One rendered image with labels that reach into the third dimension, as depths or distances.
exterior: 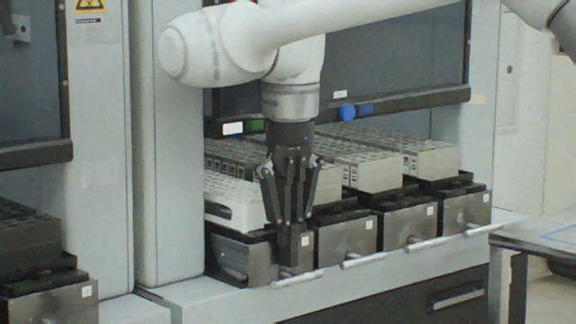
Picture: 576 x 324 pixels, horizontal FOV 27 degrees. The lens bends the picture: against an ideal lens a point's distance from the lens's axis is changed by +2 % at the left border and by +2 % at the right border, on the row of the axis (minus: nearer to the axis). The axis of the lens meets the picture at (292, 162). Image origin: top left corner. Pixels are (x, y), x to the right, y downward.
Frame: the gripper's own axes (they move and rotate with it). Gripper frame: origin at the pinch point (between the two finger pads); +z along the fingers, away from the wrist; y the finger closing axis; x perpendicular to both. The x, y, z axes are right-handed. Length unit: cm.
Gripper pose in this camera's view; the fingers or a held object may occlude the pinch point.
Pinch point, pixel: (288, 244)
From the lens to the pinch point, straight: 187.6
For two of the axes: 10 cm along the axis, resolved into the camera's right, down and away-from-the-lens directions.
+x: 6.6, 1.6, -7.4
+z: -0.1, 9.8, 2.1
